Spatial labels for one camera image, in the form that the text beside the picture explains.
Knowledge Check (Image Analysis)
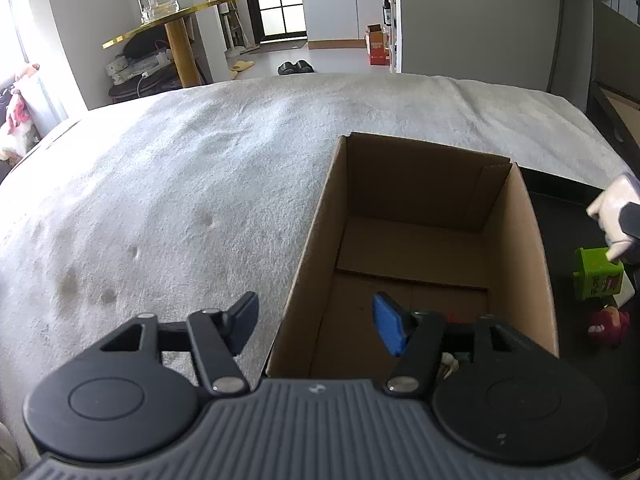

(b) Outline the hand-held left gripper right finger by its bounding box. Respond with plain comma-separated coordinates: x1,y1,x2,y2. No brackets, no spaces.
372,292,558,395

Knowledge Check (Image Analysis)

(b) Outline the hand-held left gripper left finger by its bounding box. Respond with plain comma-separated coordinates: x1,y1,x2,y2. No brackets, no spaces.
100,291,260,395

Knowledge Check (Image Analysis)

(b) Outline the green cube toy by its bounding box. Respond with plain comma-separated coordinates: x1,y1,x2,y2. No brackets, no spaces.
572,246,626,301

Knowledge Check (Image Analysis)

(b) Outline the black tray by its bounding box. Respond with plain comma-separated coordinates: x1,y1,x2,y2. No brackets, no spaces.
515,165,640,476

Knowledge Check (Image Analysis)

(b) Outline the brown cardboard box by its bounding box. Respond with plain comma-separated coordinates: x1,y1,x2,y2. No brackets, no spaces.
265,132,560,380

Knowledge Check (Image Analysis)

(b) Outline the red toy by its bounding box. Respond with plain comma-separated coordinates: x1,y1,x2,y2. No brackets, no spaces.
587,305,630,348

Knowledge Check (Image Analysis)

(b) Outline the person's right hand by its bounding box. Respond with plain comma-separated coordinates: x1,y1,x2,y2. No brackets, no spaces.
586,172,640,261

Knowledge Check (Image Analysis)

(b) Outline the brown folding board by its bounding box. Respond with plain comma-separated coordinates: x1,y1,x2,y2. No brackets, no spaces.
587,80,640,151

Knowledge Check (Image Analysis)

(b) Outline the orange cardboard box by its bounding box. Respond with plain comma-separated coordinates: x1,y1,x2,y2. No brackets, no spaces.
365,24,392,65

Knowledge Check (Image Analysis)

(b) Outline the gold round table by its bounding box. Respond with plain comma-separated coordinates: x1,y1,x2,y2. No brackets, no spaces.
102,0,248,88

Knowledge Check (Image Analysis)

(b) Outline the pink plush toy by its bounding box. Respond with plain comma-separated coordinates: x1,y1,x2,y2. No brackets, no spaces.
0,62,43,161

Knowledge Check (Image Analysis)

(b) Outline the white kitchen cabinet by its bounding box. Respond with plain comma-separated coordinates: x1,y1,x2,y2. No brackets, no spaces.
300,0,396,50

